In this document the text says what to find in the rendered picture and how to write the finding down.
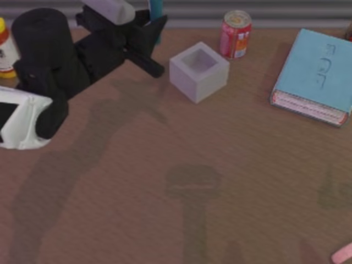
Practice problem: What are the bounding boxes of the teal cylindrical tube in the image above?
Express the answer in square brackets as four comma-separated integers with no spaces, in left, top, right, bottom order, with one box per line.
[148,0,164,45]

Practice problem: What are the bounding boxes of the white open cube box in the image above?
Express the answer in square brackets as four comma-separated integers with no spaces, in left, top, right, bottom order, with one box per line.
[168,41,230,105]

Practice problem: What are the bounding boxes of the red soda can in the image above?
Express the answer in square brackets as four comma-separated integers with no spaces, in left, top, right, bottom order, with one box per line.
[219,10,252,60]

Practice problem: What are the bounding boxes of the yellow capped white bottle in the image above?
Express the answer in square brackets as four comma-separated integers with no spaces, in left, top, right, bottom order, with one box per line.
[0,17,20,80]

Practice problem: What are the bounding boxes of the light blue book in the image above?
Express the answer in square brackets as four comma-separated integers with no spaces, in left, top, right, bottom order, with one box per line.
[269,27,352,128]

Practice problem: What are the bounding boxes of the pink flat object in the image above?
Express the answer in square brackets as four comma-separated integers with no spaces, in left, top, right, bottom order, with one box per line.
[331,243,352,264]

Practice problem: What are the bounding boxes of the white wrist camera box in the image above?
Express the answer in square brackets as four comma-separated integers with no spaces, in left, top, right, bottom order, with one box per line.
[81,0,136,25]

